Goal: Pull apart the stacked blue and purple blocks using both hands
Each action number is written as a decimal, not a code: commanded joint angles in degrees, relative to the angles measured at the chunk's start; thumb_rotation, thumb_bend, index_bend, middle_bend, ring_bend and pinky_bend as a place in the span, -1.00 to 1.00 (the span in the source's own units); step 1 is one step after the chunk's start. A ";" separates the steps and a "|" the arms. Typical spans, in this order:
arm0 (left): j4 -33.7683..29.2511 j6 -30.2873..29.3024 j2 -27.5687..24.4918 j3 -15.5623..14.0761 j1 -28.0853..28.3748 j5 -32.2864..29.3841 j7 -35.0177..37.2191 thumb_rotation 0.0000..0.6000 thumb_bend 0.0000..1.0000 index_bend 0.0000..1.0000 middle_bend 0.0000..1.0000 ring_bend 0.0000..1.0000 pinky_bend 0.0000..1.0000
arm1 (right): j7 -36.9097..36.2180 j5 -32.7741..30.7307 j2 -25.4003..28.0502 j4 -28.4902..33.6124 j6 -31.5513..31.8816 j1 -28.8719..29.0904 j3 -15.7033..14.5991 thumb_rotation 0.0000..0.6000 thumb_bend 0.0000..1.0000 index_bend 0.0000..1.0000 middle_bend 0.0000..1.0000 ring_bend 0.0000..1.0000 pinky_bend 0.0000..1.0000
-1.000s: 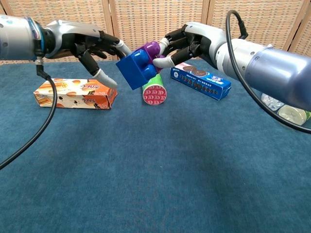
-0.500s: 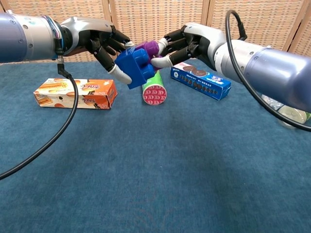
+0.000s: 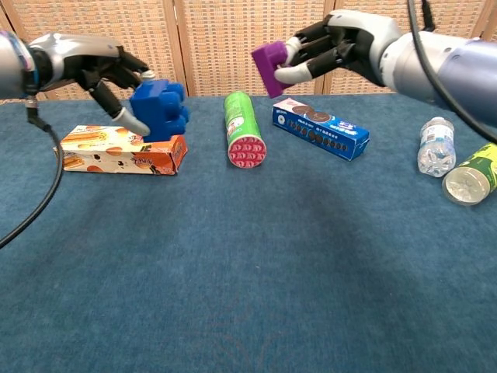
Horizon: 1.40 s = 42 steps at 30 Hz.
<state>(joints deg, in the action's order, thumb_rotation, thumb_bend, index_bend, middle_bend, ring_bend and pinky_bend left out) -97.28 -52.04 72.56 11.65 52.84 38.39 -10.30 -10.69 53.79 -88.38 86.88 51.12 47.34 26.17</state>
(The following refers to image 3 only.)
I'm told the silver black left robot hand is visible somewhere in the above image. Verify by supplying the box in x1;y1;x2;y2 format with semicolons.
29;32;155;138

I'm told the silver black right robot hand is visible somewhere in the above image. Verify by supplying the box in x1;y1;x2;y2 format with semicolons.
273;9;404;89

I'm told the purple toy block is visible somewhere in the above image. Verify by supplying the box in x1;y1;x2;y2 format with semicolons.
251;40;298;99

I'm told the blue toy block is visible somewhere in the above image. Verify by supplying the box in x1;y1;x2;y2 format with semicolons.
129;79;192;145

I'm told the blue cookie box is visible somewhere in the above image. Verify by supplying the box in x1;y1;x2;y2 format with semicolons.
271;97;370;162

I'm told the orange white biscuit box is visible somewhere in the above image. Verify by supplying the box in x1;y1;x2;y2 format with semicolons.
60;124;189;176

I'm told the woven wooden folding screen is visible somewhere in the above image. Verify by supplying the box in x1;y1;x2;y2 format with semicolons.
0;0;497;105

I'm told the clear plastic water bottle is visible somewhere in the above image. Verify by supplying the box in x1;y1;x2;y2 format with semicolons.
416;116;457;179

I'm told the green chips can red bottom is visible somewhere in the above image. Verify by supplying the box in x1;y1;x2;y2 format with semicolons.
223;90;268;169

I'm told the green can clear lid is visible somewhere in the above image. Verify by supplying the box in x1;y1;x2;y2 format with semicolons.
441;142;497;207

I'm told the blue table cloth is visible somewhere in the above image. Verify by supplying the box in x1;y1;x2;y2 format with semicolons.
0;90;497;373

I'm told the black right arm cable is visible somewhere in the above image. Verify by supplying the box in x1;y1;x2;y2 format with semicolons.
405;0;497;145

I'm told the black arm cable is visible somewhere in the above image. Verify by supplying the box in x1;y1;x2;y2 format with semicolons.
0;95;65;250
405;0;497;145

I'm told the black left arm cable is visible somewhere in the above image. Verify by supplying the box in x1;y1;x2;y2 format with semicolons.
0;95;65;250

